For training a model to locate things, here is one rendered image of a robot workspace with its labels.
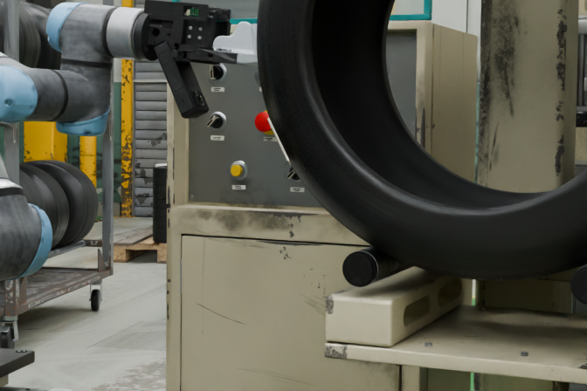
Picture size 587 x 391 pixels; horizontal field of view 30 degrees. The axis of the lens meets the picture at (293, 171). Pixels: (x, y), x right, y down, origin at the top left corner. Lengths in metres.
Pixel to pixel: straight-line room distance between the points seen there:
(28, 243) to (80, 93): 0.29
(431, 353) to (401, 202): 0.19
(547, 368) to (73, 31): 0.81
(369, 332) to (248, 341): 0.87
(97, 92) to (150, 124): 9.80
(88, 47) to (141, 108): 9.84
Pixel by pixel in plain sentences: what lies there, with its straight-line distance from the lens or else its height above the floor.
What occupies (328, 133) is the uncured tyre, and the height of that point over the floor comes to 1.07.
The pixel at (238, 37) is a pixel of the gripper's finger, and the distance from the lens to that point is 1.51.
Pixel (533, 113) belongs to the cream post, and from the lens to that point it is 1.67.
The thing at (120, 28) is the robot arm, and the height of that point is 1.21.
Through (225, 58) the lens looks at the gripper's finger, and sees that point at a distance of 1.50.
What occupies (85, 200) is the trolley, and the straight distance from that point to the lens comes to 5.86.
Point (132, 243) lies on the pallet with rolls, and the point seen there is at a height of 0.15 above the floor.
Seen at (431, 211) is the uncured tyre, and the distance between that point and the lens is 1.30.
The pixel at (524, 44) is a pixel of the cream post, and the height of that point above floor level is 1.20.
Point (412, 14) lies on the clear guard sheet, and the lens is 2.09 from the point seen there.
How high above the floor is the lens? 1.09
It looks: 3 degrees down
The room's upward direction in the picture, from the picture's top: 1 degrees clockwise
